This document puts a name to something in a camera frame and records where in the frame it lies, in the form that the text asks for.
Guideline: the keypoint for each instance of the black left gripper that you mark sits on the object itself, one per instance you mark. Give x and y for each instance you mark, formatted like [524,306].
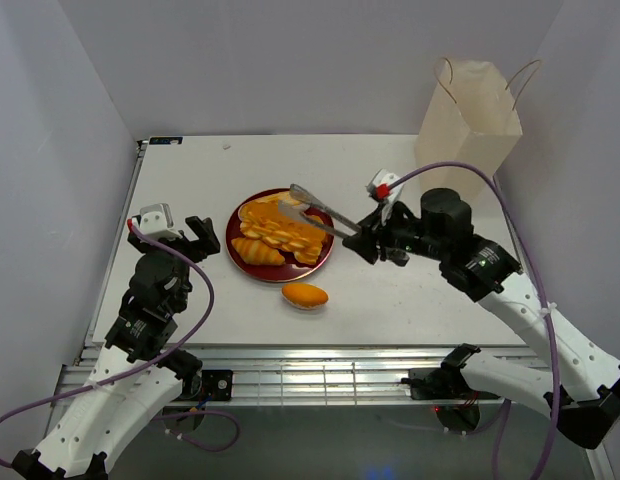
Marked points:
[207,243]

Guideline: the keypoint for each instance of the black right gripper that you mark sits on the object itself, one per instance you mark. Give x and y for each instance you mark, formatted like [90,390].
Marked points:
[365,243]

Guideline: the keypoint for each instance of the round orange bun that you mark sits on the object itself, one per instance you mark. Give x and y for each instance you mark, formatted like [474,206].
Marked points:
[304,296]

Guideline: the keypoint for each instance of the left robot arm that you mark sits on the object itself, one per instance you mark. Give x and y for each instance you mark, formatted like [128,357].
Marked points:
[136,373]

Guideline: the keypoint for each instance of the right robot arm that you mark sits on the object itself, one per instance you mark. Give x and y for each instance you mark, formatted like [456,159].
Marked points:
[428,278]

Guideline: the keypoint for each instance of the flat orange bread slice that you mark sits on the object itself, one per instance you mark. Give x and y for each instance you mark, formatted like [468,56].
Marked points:
[261,212]

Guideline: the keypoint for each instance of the long white baguette bread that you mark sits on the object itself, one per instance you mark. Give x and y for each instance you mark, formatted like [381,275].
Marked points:
[277,197]

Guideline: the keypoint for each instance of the cream paper bag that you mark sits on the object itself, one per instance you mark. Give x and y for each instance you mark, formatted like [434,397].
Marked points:
[472,115]

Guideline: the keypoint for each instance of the striped orange croissant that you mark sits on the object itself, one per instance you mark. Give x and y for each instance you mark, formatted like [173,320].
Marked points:
[257,253]

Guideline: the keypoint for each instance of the braided orange pastry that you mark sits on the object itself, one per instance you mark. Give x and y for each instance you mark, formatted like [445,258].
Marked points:
[286,236]

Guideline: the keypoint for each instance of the dark red round plate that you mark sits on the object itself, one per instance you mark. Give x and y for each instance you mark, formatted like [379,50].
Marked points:
[291,270]

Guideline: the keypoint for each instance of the black label sticker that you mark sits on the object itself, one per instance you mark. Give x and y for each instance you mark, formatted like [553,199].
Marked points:
[165,140]

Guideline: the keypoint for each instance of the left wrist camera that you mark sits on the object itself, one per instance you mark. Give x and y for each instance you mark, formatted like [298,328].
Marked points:
[156,222]

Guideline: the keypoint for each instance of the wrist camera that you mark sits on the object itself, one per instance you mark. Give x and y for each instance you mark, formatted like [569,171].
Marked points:
[156,222]
[382,189]

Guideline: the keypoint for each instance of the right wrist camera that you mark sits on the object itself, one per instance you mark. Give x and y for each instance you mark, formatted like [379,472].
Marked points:
[382,189]

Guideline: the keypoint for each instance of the aluminium table frame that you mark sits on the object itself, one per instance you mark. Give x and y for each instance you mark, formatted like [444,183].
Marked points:
[211,176]

